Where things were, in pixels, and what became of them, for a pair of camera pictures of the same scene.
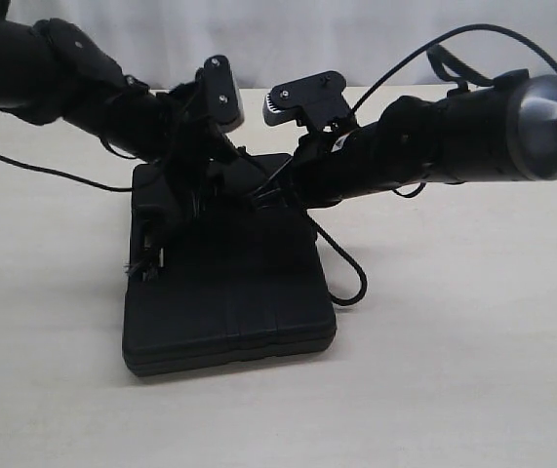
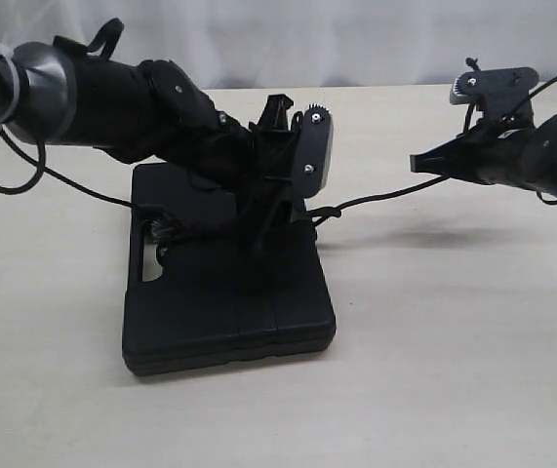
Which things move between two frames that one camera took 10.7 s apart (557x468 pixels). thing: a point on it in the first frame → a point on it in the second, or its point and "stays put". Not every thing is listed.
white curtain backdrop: x=166 y=42 stays put
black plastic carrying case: x=240 y=278 stays put
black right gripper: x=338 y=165 → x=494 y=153
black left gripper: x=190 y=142 → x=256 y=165
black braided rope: x=150 y=265 → x=164 y=226
